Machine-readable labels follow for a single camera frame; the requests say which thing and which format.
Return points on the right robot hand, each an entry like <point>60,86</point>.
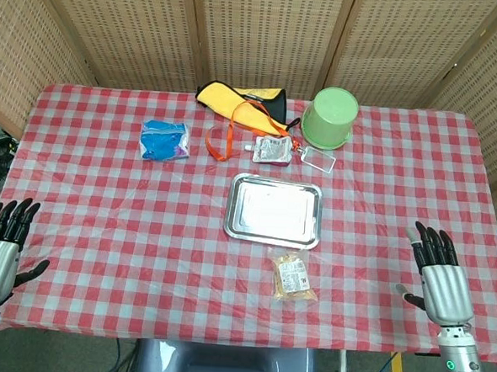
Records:
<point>446,293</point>

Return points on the clear snack bag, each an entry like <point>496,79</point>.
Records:
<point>292,277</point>

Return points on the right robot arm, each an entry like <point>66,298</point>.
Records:
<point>461,363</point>

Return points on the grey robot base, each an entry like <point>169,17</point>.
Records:
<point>225,363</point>

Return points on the stainless steel tray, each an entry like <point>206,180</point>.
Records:
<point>272,210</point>

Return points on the red white checkered tablecloth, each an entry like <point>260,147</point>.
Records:
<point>144,230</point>

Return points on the clear badge holder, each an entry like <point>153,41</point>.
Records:
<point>319,159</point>

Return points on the blue tissue pack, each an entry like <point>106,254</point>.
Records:
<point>164,141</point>

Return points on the green plastic bucket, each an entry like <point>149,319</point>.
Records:
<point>329,117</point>

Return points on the red drink pouch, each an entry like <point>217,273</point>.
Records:
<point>272,150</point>

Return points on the yellow and black cloth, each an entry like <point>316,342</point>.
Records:
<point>245,103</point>

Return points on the woven folding screen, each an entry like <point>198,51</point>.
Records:
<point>257,35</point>

